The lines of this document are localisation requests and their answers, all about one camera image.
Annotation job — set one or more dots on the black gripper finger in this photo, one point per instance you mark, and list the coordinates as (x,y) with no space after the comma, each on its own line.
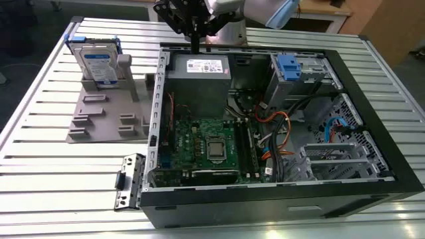
(172,20)
(223,23)

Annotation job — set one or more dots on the hard disk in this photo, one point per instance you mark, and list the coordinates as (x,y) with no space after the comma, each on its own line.
(96,67)

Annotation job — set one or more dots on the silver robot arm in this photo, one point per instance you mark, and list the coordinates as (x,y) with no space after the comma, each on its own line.
(229,32)

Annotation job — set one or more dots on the metal disk bay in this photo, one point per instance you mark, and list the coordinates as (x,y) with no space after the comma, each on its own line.
(332,163)

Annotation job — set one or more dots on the blue plastic drive latch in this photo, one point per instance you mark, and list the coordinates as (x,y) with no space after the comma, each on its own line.
(287,67)

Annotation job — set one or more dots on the grey power supply unit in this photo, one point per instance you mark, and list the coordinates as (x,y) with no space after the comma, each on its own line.
(199,94)

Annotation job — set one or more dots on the metal optical drive cage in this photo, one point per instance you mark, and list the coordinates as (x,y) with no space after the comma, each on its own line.
(292,92)

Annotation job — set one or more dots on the green motherboard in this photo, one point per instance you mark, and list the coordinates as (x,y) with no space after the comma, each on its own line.
(199,127)

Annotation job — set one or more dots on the grey parts rack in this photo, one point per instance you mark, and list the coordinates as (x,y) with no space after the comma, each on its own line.
(109,117)

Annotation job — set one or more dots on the wooden cabinet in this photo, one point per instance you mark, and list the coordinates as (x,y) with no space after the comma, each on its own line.
(381,25)

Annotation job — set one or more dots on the black RAM slot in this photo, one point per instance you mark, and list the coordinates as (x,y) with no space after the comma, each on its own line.
(252,147)
(243,147)

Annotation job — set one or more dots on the silver CPU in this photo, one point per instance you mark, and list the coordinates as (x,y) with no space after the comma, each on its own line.
(216,149)

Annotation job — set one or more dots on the black CPU socket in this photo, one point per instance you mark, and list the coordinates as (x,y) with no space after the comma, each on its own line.
(217,160)

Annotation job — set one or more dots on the black graphics card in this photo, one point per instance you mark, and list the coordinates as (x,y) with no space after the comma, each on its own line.
(212,174)

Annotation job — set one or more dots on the black PC case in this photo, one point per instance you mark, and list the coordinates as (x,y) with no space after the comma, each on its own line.
(232,206)

